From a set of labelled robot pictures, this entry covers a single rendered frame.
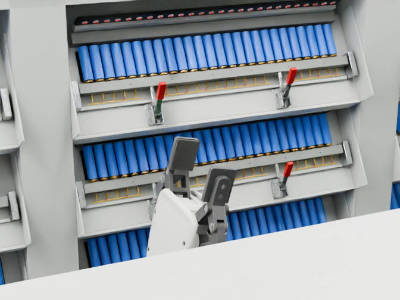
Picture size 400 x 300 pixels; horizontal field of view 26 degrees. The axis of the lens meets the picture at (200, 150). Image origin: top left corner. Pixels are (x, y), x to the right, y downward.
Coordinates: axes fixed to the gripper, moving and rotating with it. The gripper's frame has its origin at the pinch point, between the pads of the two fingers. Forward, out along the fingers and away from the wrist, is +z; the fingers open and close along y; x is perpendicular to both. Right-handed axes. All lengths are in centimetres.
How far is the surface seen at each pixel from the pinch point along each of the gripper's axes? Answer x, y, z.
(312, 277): 31, 61, 18
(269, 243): 31, 58, 18
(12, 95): 5, -59, -12
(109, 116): -13, -59, -14
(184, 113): -28, -58, -11
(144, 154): -23, -61, -21
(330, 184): -64, -55, -22
